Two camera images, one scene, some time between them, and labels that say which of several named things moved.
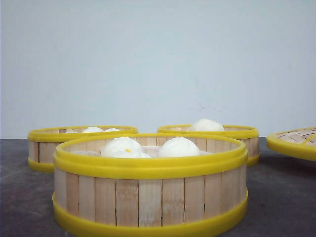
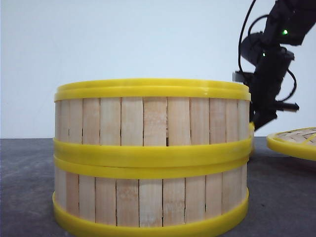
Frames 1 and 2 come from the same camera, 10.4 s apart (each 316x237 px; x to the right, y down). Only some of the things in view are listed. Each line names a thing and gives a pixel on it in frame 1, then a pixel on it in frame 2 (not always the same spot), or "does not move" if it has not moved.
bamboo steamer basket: (42, 141) -> (152, 118)
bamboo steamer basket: (147, 197) does not move
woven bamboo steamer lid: (300, 142) does not move
